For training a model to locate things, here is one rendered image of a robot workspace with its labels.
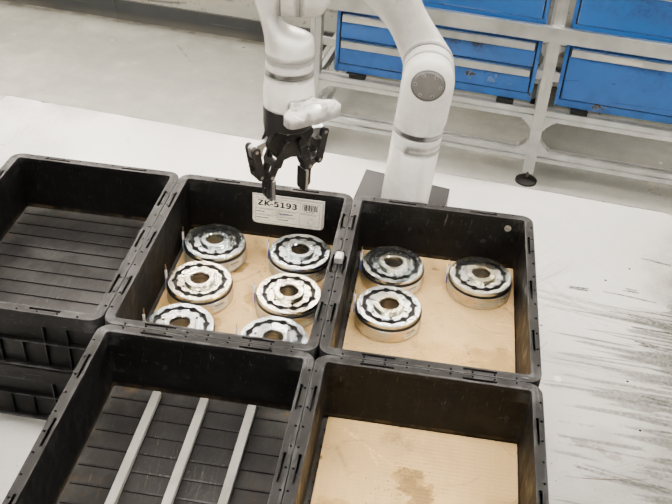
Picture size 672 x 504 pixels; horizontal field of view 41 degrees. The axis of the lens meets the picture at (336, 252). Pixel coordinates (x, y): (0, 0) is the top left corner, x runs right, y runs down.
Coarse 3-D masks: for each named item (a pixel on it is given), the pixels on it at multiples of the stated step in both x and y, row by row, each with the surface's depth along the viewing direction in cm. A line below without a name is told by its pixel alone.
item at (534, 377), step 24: (480, 216) 151; (504, 216) 151; (528, 240) 148; (528, 264) 140; (336, 288) 133; (528, 288) 135; (336, 312) 128; (528, 312) 131; (528, 336) 127; (384, 360) 121; (408, 360) 121
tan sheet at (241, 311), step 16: (256, 240) 158; (272, 240) 159; (256, 256) 155; (240, 272) 151; (256, 272) 151; (240, 288) 147; (256, 288) 148; (320, 288) 149; (160, 304) 143; (240, 304) 144; (224, 320) 141; (240, 320) 141
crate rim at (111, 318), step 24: (288, 192) 153; (312, 192) 153; (336, 192) 154; (168, 216) 146; (336, 240) 142; (336, 264) 137; (120, 288) 130; (216, 336) 123; (240, 336) 123; (312, 336) 124
